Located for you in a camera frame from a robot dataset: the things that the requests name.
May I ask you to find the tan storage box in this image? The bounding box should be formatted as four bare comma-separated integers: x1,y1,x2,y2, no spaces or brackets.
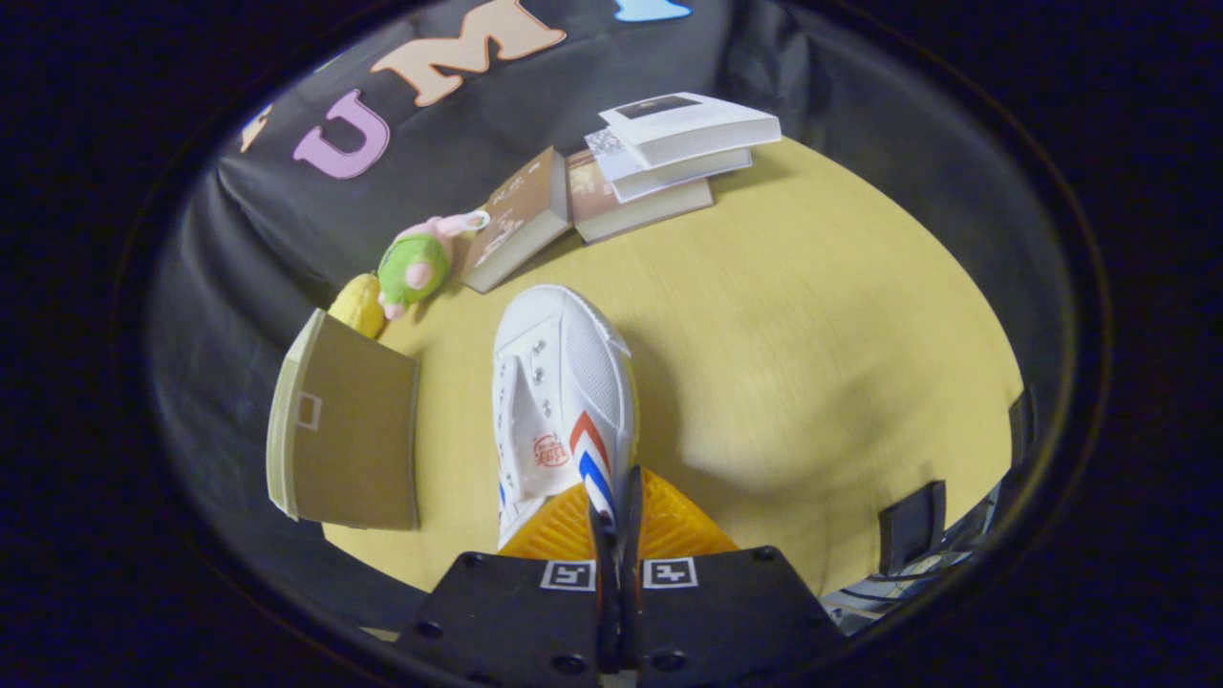
266,308,422,532

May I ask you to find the black table edge bracket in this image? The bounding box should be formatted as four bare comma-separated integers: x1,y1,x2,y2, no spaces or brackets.
878,480,948,576

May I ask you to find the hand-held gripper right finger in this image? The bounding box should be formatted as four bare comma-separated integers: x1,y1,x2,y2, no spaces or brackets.
616,465,848,688

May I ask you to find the black backdrop cloth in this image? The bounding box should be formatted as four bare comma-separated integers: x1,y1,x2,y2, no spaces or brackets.
143,0,1081,632

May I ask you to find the reddish brown cover book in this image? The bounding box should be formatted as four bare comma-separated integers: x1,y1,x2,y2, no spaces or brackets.
568,149,716,245

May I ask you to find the white cover book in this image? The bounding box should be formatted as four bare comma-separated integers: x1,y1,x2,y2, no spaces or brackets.
599,92,783,169

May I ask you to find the grey patterned cover book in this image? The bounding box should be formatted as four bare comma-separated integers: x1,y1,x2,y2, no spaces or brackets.
584,127,754,204

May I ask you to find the white striped sneaker shoe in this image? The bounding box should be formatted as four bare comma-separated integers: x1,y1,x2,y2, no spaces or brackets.
490,284,639,550

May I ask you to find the yellow plush toy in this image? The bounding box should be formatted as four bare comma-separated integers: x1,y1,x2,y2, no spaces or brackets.
328,273,389,341

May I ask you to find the green and pink plush toy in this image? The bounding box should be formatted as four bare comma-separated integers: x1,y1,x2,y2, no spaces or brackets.
376,210,492,321

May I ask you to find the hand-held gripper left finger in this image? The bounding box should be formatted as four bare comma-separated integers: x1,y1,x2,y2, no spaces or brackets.
395,483,620,688

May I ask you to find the grey striped object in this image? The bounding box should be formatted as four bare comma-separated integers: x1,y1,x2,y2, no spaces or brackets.
820,473,1014,636

